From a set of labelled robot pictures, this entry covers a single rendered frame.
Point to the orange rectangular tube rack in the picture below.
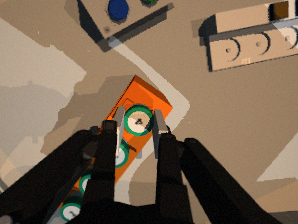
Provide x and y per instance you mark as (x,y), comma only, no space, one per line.
(138,91)

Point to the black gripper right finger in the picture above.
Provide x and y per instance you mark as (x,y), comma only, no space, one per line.
(222,198)

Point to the white button panel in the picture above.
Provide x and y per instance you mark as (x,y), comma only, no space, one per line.
(114,18)

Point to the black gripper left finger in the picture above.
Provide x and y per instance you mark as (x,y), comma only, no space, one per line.
(35,197)

